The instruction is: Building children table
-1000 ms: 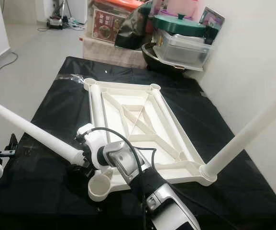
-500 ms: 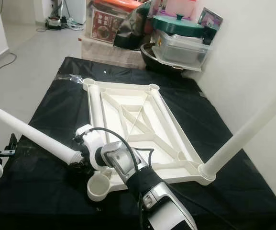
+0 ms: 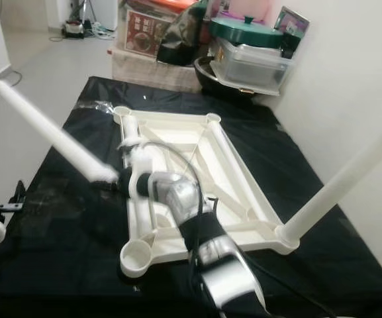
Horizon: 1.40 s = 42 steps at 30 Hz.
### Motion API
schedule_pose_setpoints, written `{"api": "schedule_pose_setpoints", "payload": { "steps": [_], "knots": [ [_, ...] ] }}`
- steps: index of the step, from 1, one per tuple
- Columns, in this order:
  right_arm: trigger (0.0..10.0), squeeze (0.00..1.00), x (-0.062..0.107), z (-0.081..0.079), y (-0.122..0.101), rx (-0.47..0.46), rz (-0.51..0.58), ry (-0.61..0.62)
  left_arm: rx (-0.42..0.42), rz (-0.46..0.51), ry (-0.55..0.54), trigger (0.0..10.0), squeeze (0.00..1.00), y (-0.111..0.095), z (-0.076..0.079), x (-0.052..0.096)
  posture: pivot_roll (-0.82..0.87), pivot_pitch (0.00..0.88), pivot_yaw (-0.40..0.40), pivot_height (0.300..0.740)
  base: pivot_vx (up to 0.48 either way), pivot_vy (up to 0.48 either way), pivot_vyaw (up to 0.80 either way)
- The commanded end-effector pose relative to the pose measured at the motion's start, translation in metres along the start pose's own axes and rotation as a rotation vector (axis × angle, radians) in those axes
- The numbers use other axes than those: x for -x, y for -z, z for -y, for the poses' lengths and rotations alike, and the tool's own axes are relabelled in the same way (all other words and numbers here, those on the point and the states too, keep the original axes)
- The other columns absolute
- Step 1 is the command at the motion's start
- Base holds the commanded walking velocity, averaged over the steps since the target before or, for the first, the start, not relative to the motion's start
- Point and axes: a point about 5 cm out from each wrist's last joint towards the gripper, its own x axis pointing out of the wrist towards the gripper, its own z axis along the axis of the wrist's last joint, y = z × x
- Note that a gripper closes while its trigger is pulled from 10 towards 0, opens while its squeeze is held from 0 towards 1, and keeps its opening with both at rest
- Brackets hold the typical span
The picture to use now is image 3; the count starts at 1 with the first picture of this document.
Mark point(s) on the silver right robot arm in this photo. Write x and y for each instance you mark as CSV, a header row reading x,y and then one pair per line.
x,y
184,195

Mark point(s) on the black tablecloth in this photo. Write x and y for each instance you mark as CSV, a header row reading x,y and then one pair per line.
x,y
58,238

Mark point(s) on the clear tape strip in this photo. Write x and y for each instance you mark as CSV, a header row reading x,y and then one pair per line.
x,y
95,106

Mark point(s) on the beige cloth covered bench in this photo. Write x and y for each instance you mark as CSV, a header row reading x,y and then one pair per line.
x,y
151,73

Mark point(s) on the large black basin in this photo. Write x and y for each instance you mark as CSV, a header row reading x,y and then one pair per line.
x,y
214,79

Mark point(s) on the red printed carton box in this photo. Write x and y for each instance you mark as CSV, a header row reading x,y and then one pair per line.
x,y
147,33

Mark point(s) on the black plastic bag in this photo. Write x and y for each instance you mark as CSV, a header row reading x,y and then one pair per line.
x,y
181,40

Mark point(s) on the white cabinet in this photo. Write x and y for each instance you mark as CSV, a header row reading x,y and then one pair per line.
x,y
104,13

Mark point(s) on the clear plastic storage box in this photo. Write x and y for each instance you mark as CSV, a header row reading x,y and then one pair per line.
x,y
253,66

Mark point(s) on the green round pot lid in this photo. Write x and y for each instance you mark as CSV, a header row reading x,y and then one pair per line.
x,y
247,32

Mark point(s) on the pink plastic container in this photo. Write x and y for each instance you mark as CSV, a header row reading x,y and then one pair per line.
x,y
243,6

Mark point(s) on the silver framed picture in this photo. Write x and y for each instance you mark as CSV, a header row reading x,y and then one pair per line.
x,y
291,23

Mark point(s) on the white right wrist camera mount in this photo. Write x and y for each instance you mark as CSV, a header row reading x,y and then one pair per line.
x,y
141,182

